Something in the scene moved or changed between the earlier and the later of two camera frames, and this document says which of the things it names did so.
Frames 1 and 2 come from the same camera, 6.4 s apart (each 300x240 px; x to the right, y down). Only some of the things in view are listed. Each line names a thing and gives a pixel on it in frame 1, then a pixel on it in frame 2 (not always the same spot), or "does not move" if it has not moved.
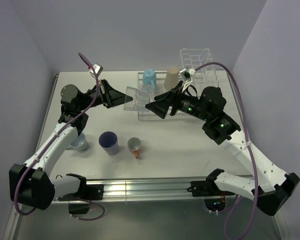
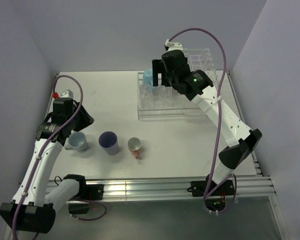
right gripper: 161,107 → 158,67
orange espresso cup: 134,144 does not move
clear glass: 140,98 → 163,95
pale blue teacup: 80,144 does not move
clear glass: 148,90 does not move
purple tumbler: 108,140 does not move
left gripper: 110,97 → 86,120
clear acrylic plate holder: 206,75 does not move
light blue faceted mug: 149,77 does not move
